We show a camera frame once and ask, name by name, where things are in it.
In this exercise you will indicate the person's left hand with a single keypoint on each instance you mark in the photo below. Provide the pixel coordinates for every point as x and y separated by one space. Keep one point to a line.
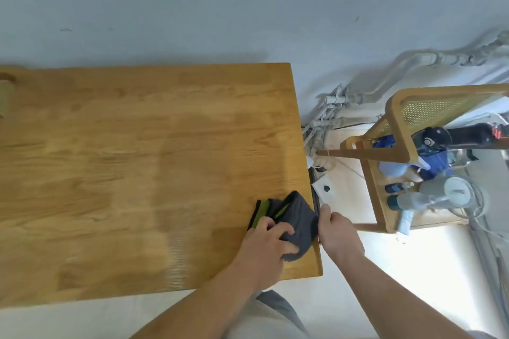
264 251

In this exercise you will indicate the person's right hand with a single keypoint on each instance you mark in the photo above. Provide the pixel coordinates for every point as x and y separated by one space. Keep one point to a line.
338 235

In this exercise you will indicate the dark grey cleaning cloth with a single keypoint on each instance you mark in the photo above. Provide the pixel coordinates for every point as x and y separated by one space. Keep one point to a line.
302 215

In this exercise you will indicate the person's left forearm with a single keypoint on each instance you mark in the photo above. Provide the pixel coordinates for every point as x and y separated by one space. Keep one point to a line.
199 307

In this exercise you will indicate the person's right forearm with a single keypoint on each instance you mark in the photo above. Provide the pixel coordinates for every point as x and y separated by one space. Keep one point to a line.
401 303

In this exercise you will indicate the person's grey trousers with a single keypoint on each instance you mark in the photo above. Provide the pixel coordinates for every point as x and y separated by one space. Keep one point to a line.
278 303

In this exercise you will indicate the person's white shirt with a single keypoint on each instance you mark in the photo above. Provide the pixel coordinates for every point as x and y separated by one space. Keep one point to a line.
258 323

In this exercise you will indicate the white tube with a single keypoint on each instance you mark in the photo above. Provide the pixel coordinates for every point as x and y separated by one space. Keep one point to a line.
403 221

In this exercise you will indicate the small dark blue bottle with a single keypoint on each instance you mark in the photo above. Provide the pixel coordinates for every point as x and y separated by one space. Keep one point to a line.
397 187

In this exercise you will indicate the teal capped bottle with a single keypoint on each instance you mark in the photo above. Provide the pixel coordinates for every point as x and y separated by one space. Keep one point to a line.
409 201

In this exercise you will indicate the light blue spray bottle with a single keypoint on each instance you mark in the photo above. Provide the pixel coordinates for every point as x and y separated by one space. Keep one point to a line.
397 170

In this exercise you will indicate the blue patterned bag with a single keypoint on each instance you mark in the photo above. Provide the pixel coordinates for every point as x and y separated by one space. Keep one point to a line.
437 162

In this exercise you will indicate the wooden table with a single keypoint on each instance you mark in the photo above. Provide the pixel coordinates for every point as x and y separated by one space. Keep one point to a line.
139 172

